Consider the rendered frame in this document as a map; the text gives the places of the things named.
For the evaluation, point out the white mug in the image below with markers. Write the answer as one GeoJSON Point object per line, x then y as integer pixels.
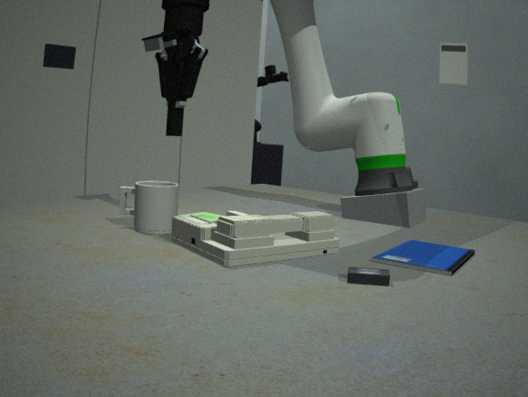
{"type": "Point", "coordinates": [155, 206]}

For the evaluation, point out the blue notebook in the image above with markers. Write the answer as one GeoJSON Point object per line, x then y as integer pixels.
{"type": "Point", "coordinates": [428, 257]}

